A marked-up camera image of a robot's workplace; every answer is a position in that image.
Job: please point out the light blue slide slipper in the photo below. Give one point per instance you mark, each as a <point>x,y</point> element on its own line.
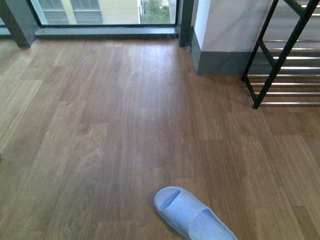
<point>189,216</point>

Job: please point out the black metal shoe rack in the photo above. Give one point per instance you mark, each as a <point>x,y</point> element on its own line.
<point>304,13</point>

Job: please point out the grey window frame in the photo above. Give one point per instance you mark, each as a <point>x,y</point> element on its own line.
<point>20,19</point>

